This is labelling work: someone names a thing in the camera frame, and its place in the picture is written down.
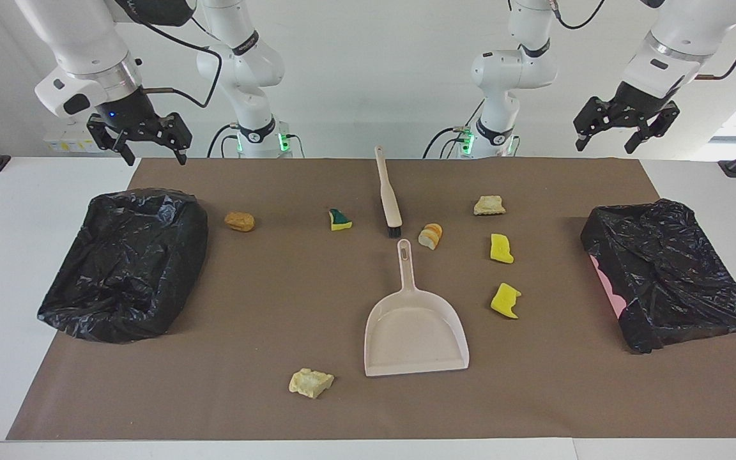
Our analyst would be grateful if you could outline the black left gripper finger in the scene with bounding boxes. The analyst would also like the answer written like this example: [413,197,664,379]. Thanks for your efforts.
[574,96,618,152]
[625,102,680,155]

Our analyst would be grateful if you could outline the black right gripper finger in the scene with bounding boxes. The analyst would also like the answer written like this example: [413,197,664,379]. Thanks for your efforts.
[87,114,136,167]
[151,113,193,165]

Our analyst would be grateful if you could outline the brown fried nugget piece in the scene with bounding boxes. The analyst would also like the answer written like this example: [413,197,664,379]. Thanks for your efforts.
[224,211,256,233]

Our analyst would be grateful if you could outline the beige hand brush black bristles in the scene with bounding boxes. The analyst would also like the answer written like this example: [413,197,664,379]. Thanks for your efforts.
[374,145,403,239]

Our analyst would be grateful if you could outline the beige plastic dustpan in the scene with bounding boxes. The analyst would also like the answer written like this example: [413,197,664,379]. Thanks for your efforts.
[364,239,470,378]

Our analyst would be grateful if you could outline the black bag lined bin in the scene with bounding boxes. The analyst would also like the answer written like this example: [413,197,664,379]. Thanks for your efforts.
[37,187,209,344]

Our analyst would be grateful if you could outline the pink bin with black bag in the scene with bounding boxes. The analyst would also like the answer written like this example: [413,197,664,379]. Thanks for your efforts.
[580,198,736,354]

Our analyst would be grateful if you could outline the brown paper mat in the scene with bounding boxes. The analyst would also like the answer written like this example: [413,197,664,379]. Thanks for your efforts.
[7,157,736,441]

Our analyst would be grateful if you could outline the black base cable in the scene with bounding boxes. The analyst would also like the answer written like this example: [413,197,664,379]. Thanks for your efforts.
[422,99,487,159]
[207,123,241,158]

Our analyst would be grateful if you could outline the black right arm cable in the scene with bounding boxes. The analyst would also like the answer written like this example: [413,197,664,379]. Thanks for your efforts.
[132,16,224,108]

